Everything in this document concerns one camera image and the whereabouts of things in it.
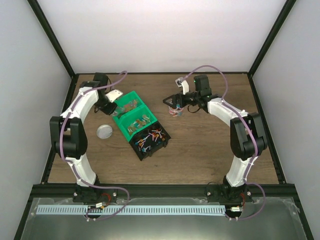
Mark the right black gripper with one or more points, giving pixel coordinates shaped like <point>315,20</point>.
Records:
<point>179,98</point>

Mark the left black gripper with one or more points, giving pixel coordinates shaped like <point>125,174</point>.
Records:
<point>110,110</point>

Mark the clear round plastic cup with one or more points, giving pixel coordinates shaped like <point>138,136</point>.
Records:
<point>175,112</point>

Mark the clear round cup lid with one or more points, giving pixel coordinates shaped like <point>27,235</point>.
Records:
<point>104,131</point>

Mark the green two-compartment candy bin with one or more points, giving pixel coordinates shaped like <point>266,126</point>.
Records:
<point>137,115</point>

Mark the black lollipop bin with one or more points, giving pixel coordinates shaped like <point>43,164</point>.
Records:
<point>149,140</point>

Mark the silver metal scoop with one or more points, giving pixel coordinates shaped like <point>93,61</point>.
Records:
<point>118,111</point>

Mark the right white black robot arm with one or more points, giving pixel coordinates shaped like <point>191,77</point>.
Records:
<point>247,135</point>

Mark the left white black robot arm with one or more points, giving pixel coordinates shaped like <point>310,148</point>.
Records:
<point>69,139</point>

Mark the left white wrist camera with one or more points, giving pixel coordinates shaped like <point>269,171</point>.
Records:
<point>113,95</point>

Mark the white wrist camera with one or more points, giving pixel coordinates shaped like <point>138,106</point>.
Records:
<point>113,95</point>
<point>181,82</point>

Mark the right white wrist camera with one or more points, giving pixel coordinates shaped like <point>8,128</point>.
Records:
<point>181,82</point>

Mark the light blue slotted cable duct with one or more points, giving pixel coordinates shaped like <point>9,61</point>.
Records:
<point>134,210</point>

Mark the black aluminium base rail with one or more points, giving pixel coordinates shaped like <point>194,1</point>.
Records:
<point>214,193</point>

